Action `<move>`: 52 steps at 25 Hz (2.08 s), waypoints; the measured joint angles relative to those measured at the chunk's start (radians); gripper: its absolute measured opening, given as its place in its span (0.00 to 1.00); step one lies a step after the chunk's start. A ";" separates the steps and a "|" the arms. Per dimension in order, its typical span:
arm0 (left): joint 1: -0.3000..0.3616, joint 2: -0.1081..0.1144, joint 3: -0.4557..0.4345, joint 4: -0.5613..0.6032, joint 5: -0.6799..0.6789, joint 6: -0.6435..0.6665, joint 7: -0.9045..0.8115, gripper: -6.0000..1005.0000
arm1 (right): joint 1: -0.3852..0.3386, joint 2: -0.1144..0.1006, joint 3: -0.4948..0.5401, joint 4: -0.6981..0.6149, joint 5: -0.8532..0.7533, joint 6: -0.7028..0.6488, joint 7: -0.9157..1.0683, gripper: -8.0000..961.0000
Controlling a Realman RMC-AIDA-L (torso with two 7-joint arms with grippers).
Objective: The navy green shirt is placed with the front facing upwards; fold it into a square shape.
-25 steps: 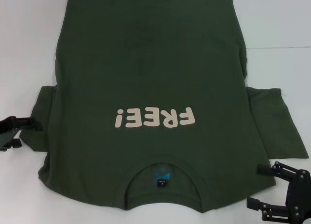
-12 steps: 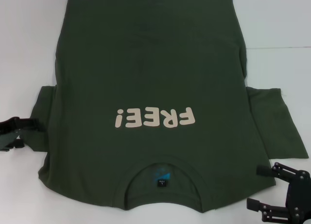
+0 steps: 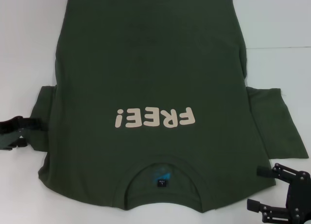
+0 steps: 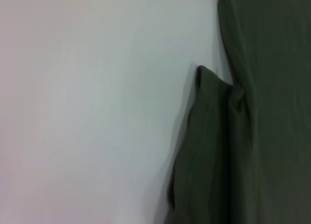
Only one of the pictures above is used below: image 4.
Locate dark green FREE! t-shirt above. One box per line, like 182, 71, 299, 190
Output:
167, 0, 311, 224

